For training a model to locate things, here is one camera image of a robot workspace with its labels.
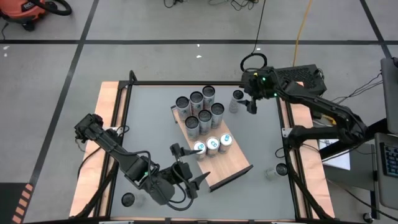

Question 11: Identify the black desk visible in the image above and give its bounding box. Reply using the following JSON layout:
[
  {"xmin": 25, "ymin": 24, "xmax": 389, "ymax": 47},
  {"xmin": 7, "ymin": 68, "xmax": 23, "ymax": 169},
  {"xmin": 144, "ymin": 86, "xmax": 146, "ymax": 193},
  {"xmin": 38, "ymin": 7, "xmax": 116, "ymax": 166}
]
[{"xmin": 319, "ymin": 118, "xmax": 389, "ymax": 160}]

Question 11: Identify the black coiled floor cable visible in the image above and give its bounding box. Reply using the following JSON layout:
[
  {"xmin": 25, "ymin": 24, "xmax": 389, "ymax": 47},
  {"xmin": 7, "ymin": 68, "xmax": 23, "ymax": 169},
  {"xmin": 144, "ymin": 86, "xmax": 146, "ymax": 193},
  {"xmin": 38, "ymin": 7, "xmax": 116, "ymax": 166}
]
[{"xmin": 239, "ymin": 0, "xmax": 268, "ymax": 73}]

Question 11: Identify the black orange hazard mat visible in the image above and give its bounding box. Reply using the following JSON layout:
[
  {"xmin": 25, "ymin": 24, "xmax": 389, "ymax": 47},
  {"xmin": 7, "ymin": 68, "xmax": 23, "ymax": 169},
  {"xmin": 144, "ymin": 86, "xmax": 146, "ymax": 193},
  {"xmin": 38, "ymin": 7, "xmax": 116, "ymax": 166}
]
[{"xmin": 0, "ymin": 182, "xmax": 35, "ymax": 224}]

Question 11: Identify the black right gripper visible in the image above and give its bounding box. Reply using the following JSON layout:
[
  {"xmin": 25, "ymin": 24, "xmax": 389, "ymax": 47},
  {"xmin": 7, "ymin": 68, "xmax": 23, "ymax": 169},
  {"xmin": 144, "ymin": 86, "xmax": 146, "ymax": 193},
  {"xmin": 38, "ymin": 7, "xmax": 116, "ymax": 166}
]
[{"xmin": 236, "ymin": 67, "xmax": 277, "ymax": 115}]

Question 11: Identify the yellow extension cable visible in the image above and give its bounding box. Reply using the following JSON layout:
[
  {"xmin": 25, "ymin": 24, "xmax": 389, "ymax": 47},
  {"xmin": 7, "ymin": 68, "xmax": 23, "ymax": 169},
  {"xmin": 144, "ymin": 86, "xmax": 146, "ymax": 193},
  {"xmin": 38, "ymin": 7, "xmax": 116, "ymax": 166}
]
[{"xmin": 292, "ymin": 0, "xmax": 313, "ymax": 68}]

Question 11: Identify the black vacuum hose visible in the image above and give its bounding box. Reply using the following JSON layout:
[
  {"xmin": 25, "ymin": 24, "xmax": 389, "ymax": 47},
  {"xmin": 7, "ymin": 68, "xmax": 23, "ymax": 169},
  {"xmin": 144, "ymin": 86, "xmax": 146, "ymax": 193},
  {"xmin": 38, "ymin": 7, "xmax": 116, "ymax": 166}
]
[{"xmin": 29, "ymin": 0, "xmax": 73, "ymax": 16}]

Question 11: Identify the white paper sheet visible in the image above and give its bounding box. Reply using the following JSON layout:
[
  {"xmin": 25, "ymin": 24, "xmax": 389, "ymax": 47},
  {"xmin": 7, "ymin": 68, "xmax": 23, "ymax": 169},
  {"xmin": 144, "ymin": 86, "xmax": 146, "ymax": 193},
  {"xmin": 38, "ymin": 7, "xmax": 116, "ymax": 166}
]
[{"xmin": 320, "ymin": 138, "xmax": 351, "ymax": 171}]

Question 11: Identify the black cable bundle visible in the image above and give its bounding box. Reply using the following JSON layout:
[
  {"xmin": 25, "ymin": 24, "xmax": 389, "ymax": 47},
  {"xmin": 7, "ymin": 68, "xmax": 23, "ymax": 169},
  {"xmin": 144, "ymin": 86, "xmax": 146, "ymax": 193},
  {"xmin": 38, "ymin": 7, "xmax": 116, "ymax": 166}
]
[{"xmin": 329, "ymin": 72, "xmax": 384, "ymax": 108}]

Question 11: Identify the grey monitor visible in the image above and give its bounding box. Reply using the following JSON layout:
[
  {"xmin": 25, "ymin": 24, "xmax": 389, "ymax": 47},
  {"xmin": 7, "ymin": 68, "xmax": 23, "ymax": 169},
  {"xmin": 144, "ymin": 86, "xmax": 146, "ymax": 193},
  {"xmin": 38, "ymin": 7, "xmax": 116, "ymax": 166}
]
[{"xmin": 381, "ymin": 57, "xmax": 398, "ymax": 136}]

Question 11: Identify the wooden shelf black metal frame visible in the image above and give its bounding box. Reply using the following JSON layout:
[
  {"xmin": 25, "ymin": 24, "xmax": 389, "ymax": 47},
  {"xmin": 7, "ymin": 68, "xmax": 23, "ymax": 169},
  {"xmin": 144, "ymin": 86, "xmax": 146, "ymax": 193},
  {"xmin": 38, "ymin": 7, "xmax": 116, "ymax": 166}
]
[{"xmin": 170, "ymin": 104, "xmax": 254, "ymax": 192}]

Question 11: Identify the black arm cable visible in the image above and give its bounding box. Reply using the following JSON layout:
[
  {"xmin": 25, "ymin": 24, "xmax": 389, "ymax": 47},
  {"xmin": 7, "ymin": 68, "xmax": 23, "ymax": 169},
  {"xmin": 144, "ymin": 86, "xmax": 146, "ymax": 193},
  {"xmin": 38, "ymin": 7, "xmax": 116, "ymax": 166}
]
[{"xmin": 76, "ymin": 146, "xmax": 103, "ymax": 180}]

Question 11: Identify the wooden table side board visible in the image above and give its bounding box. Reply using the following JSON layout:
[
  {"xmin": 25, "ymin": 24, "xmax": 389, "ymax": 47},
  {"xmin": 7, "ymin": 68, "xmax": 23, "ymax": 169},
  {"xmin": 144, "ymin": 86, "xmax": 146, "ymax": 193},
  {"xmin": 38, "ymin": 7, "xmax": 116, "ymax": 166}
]
[
  {"xmin": 68, "ymin": 81, "xmax": 128, "ymax": 218},
  {"xmin": 278, "ymin": 81, "xmax": 336, "ymax": 218}
]

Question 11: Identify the black computer tower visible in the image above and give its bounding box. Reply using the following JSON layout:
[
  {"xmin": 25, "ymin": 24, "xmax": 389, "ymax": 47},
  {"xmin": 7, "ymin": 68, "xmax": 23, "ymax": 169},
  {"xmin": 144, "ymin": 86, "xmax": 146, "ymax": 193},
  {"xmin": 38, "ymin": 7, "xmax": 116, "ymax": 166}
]
[{"xmin": 273, "ymin": 63, "xmax": 328, "ymax": 97}]

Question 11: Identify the grey keyboard device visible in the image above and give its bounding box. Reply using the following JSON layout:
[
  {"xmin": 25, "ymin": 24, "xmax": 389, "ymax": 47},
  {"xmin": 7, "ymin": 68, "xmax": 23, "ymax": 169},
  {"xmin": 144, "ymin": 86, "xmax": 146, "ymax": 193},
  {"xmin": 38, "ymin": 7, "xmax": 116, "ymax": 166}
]
[{"xmin": 374, "ymin": 132, "xmax": 398, "ymax": 211}]

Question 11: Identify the blue silver Red Bull can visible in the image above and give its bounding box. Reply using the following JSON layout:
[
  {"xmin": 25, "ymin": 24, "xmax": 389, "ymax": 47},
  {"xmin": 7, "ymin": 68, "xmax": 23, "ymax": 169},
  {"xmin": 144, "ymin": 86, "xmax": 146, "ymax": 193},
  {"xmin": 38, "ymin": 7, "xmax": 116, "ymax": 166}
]
[
  {"xmin": 218, "ymin": 133, "xmax": 234, "ymax": 154},
  {"xmin": 205, "ymin": 136, "xmax": 221, "ymax": 158},
  {"xmin": 193, "ymin": 140, "xmax": 208, "ymax": 161}
]

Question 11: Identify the orange shop vacuum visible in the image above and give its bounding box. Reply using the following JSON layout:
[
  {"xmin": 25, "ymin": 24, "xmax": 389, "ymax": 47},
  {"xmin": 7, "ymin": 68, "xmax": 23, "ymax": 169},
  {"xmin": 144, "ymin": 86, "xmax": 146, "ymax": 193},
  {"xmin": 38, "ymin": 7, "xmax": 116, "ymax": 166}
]
[{"xmin": 0, "ymin": 0, "xmax": 47, "ymax": 31}]

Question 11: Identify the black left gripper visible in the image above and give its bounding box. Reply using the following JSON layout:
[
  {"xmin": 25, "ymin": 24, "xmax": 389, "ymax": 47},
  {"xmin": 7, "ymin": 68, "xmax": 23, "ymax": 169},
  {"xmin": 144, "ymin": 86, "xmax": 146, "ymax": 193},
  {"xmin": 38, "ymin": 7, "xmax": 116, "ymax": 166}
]
[{"xmin": 161, "ymin": 142, "xmax": 211, "ymax": 200}]

